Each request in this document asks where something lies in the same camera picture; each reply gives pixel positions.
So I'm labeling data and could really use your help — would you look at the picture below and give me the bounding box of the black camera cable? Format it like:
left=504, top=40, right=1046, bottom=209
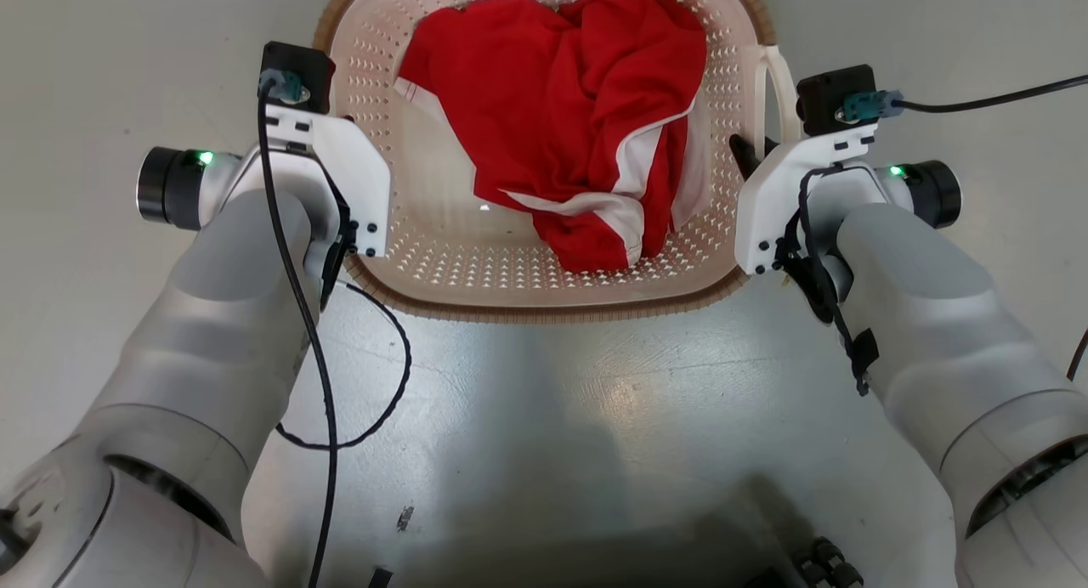
left=255, top=78, right=341, bottom=588
left=888, top=73, right=1088, bottom=116

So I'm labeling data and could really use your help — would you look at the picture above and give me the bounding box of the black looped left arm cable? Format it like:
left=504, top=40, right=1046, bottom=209
left=274, top=278, right=414, bottom=451

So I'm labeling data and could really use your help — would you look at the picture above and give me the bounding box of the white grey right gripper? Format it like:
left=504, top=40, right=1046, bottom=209
left=730, top=124, right=878, bottom=274

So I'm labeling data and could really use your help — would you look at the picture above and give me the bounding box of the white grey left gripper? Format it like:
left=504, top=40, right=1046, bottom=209
left=263, top=104, right=393, bottom=258

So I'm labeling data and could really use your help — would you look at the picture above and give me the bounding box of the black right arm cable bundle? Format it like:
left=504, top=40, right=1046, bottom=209
left=776, top=165, right=881, bottom=399

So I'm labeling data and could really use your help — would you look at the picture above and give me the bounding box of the red and white garment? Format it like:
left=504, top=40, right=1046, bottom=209
left=395, top=0, right=711, bottom=274

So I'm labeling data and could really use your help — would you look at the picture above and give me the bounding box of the black right camera cable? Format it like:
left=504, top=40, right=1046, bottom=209
left=888, top=73, right=1088, bottom=116

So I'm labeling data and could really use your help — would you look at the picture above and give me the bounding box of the black left camera cable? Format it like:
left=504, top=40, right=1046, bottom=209
left=255, top=78, right=341, bottom=588

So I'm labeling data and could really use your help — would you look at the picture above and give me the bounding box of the cream perforated laundry basket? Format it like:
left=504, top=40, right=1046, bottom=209
left=313, top=0, right=804, bottom=324

